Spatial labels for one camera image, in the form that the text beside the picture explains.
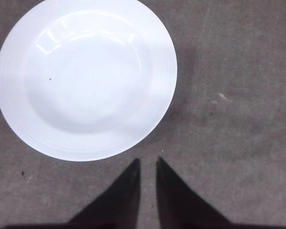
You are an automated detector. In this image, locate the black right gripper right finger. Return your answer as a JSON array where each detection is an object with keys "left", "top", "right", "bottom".
[{"left": 156, "top": 157, "right": 231, "bottom": 229}]

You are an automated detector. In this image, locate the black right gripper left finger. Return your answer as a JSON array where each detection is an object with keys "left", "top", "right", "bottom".
[{"left": 69, "top": 158, "right": 141, "bottom": 229}]

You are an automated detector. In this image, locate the white ceramic plate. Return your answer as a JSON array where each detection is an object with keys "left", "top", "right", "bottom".
[{"left": 0, "top": 0, "right": 177, "bottom": 162}]

